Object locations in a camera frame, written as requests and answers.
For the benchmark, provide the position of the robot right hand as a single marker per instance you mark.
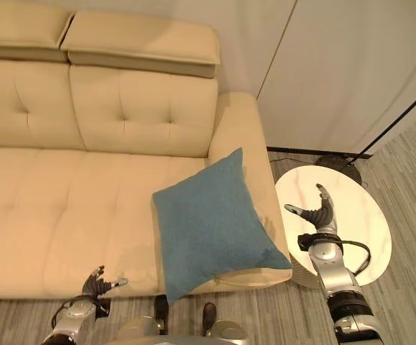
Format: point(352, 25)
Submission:
point(320, 212)

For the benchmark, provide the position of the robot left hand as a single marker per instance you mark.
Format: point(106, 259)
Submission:
point(98, 284)

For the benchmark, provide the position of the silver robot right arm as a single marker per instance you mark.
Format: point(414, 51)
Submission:
point(340, 284)

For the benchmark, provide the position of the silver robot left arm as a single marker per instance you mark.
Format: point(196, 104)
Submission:
point(73, 318)

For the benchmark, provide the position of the cream leather sofa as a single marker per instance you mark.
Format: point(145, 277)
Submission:
point(85, 179)

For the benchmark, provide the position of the round white marble side table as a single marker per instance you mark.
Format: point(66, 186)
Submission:
point(369, 201)

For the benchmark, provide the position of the black round lamp base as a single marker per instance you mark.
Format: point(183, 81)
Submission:
point(340, 166)

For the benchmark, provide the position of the blue square cushion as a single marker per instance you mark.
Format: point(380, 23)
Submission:
point(207, 223)

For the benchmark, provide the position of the black floor lamp pole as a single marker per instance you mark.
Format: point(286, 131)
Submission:
point(398, 118)

